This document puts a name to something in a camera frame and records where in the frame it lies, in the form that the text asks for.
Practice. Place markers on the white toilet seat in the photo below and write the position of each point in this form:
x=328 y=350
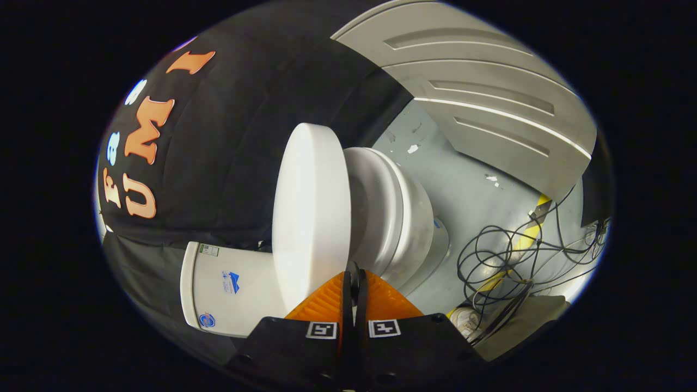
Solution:
x=381 y=207

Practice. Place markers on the grey cloth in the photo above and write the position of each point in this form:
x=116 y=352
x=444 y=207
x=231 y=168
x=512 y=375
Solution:
x=528 y=321

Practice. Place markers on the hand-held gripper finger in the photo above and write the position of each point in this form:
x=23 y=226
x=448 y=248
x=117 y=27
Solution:
x=362 y=326
x=349 y=326

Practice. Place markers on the yellow black floor tape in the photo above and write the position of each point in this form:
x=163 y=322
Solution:
x=524 y=241

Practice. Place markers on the white toilet lid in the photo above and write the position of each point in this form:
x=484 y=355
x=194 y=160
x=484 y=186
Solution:
x=310 y=218

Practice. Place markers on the black backdrop cloth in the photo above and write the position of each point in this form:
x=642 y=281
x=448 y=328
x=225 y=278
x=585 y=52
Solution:
x=228 y=136

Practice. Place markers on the grey-white panelled cabinet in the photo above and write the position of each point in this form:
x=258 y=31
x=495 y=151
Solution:
x=490 y=98

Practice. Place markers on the white ceramic toilet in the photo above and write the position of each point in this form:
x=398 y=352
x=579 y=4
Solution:
x=234 y=305

